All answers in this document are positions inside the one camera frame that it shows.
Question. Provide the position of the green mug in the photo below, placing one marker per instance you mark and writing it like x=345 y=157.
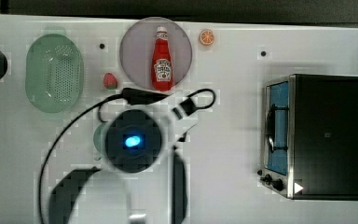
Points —
x=98 y=141

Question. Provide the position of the red ketchup bottle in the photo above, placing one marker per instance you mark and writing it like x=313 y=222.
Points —
x=161 y=67

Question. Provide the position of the orange slice toy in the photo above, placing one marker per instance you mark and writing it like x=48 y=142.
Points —
x=207 y=37

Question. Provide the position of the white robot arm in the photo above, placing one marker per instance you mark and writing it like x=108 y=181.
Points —
x=140 y=179

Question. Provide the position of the green colander basket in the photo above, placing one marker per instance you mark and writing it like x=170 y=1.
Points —
x=54 y=73

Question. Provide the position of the toy strawberry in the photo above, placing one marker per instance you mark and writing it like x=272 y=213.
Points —
x=110 y=81

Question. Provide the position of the black toaster oven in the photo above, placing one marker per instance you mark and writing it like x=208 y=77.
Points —
x=310 y=137

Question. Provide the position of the grey round plate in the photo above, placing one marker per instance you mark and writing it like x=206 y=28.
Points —
x=137 y=47

